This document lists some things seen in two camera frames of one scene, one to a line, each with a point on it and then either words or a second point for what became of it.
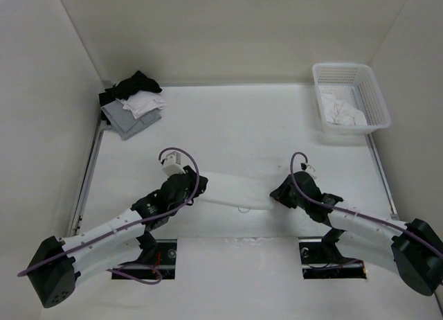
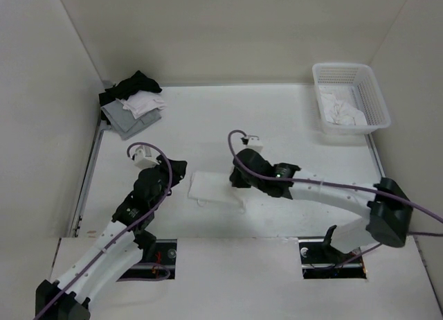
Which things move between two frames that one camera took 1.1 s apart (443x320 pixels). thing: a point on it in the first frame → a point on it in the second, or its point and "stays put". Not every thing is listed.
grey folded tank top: x=123 y=123 stays put
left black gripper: x=192 y=176 → x=180 y=166
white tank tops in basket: x=337 y=104 stays put
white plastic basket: x=351 y=102 stays put
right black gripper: x=280 y=193 → x=237 y=179
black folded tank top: x=128 y=86 stays put
